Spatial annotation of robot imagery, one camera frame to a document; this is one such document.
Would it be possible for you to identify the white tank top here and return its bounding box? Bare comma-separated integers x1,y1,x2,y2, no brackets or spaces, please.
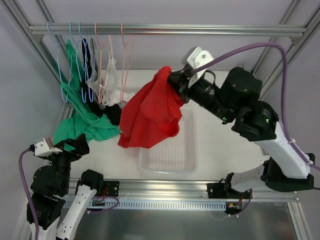
101,35,134,107

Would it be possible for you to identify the black tank top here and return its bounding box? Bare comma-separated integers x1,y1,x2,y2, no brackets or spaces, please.
82,38,122,126

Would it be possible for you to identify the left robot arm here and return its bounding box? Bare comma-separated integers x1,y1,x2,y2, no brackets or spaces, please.
27,133,104,240

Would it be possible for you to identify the pink hanger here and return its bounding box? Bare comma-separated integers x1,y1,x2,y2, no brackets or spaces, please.
94,22,112,104
120,22,135,103

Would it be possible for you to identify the aluminium hanging rail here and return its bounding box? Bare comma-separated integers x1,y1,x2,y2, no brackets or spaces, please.
28,22,306,37

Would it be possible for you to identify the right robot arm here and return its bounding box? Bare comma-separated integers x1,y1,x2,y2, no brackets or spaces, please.
168,66,315,199

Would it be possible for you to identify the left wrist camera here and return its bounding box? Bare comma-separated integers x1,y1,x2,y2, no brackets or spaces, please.
30,136,63,157

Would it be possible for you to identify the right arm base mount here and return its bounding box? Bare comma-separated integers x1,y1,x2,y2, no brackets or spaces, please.
206,178,251,200

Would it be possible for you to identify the right aluminium frame post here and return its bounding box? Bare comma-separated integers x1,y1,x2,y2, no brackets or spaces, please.
251,0,320,99

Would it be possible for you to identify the green tank top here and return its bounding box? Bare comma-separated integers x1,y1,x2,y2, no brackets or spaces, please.
53,40,120,144

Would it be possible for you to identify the slotted cable duct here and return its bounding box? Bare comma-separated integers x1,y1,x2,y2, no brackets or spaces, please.
59,197,227,211

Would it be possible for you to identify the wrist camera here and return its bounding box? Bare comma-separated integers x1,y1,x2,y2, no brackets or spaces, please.
30,136,63,157
186,46,214,86

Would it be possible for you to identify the grey tank top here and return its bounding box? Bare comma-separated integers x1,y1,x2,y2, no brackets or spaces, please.
87,38,105,110

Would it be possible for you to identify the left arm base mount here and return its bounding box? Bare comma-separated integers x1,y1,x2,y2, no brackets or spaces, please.
102,180,120,197

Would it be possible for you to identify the light blue hanger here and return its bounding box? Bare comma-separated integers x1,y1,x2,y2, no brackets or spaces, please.
78,23,94,104
69,22,87,104
46,21,69,103

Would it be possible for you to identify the front aluminium rail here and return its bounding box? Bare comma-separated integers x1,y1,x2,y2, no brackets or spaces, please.
67,178,300,202

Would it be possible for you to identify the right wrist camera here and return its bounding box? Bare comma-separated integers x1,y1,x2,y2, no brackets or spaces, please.
186,46,214,86

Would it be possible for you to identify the red tank top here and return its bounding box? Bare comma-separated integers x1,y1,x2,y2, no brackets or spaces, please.
118,66,184,149

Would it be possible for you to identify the white plastic basket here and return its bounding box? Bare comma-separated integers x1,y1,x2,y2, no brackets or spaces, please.
138,107,199,175

